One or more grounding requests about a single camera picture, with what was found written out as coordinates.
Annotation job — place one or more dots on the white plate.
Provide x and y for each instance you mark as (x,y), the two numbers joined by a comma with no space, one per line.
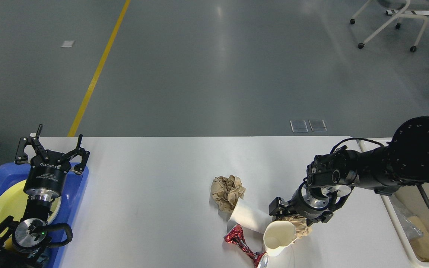
(55,207)

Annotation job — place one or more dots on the white rolling chair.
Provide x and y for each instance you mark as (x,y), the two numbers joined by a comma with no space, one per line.
(402,9)

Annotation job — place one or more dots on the crumpled brown paper ball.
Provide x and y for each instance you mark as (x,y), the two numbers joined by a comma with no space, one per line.
(226,191)

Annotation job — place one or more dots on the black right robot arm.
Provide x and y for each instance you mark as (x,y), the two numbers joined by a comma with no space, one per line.
(330,178)

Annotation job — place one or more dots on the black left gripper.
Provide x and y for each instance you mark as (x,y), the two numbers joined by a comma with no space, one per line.
(47,176)

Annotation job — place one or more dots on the beige plastic bin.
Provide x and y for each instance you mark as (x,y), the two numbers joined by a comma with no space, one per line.
(411,198)

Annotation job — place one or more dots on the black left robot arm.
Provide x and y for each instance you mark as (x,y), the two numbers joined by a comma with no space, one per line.
(38,206)

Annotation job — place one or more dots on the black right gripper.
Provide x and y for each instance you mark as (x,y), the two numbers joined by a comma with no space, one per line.
(305,202)

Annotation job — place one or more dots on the brown paper bag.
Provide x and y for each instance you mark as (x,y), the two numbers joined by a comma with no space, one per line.
(420,245)

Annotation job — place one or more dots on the yellow plastic plate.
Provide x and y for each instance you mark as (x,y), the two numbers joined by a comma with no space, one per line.
(13,203)

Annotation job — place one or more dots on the crushed white paper cup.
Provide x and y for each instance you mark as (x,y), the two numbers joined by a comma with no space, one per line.
(278,236)

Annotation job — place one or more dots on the blue plastic tray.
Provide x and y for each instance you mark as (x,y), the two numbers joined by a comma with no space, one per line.
(11,174)

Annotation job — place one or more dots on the red foil wrapper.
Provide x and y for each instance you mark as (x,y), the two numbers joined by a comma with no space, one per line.
(236,237)

